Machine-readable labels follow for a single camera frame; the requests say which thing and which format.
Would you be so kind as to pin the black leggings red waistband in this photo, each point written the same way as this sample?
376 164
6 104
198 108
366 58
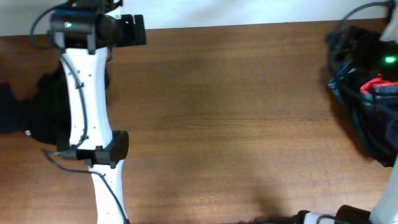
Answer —
378 81

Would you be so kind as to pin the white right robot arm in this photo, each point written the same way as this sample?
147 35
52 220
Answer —
386 209

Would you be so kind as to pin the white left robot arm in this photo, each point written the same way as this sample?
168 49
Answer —
84 33

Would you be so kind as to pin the dark blue jeans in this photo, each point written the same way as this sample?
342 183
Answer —
374 115

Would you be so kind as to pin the black garment pile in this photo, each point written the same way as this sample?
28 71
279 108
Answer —
44 117

